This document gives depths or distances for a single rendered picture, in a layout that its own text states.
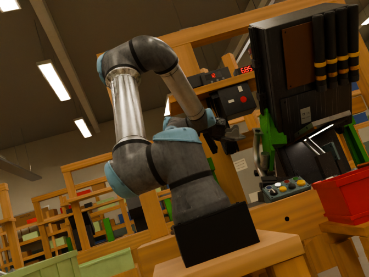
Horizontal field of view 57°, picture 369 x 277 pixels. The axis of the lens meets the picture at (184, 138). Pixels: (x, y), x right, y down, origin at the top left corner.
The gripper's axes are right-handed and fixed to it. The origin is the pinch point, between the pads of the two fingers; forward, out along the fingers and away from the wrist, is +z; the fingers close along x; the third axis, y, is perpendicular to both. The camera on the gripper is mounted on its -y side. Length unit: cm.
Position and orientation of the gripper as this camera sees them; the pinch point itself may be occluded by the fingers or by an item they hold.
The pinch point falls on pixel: (242, 138)
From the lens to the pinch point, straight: 153.7
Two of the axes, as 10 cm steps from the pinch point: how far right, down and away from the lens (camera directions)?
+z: 9.9, 1.3, -0.7
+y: 0.8, -8.6, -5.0
